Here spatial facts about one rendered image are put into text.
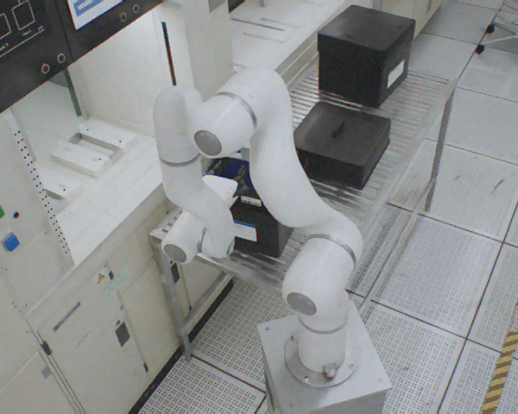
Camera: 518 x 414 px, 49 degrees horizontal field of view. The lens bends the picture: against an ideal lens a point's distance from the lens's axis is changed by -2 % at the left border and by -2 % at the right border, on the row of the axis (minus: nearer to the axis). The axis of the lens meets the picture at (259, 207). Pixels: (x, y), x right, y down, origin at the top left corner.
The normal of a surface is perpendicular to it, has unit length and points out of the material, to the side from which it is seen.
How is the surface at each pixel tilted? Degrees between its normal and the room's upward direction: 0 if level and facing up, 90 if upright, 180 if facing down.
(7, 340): 90
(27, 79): 90
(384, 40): 0
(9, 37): 90
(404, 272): 0
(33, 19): 90
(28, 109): 0
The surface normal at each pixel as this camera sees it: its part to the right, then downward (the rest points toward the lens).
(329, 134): -0.06, -0.72
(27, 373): 0.86, 0.32
